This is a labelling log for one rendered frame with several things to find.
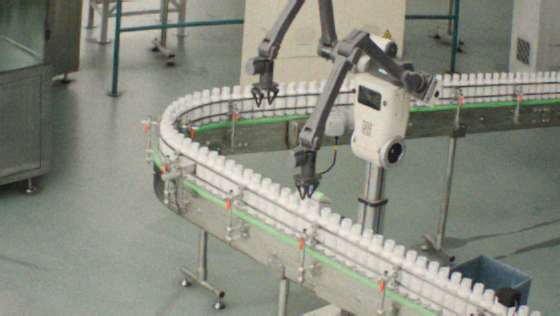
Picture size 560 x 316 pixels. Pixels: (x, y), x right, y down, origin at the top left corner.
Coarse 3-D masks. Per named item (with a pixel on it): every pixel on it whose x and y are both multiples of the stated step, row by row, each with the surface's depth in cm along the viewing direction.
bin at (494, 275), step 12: (468, 264) 476; (480, 264) 483; (492, 264) 478; (504, 264) 472; (468, 276) 480; (480, 276) 485; (492, 276) 479; (504, 276) 473; (516, 276) 468; (528, 276) 462; (492, 288) 480; (516, 288) 454; (528, 288) 462
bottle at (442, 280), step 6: (444, 270) 420; (444, 276) 417; (438, 282) 418; (444, 282) 417; (432, 294) 422; (438, 294) 419; (444, 294) 419; (438, 300) 420; (432, 306) 422; (438, 306) 420
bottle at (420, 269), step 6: (420, 258) 428; (426, 258) 426; (420, 264) 425; (414, 270) 426; (420, 270) 425; (426, 270) 426; (414, 282) 427; (420, 282) 427; (414, 288) 428; (420, 288) 428; (408, 294) 431; (414, 294) 429
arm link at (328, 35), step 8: (320, 0) 508; (328, 0) 508; (320, 8) 510; (328, 8) 509; (320, 16) 513; (328, 16) 511; (320, 24) 515; (328, 24) 512; (328, 32) 514; (320, 40) 519; (328, 40) 515; (336, 40) 516; (320, 48) 520; (320, 56) 522
